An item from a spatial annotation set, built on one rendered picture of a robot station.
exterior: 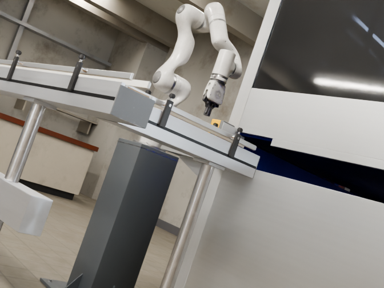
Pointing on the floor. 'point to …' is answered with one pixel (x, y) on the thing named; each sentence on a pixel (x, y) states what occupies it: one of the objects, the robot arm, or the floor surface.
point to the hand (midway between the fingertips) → (207, 111)
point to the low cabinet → (47, 159)
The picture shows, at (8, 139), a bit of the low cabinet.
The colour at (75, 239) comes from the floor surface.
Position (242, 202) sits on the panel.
